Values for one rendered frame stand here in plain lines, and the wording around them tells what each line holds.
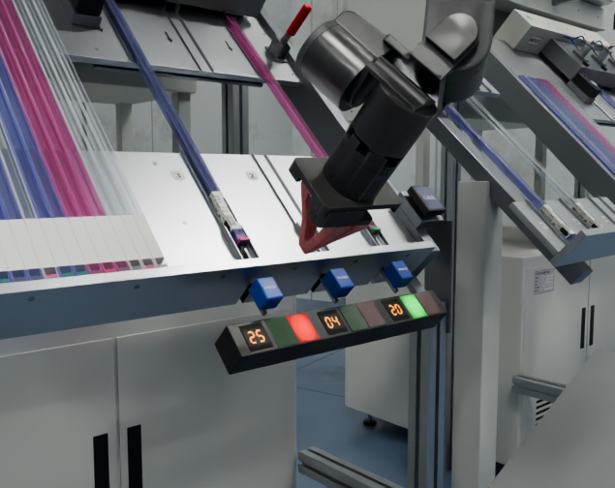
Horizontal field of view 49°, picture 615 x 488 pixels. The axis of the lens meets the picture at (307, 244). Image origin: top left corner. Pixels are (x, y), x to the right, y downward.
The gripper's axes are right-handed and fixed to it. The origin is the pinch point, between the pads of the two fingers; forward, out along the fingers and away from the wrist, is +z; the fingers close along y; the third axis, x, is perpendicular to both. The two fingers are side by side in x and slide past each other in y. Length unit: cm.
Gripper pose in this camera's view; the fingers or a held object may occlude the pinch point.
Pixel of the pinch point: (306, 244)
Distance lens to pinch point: 68.9
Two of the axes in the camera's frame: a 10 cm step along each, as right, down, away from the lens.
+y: -7.6, 0.8, -6.4
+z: -4.4, 6.5, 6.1
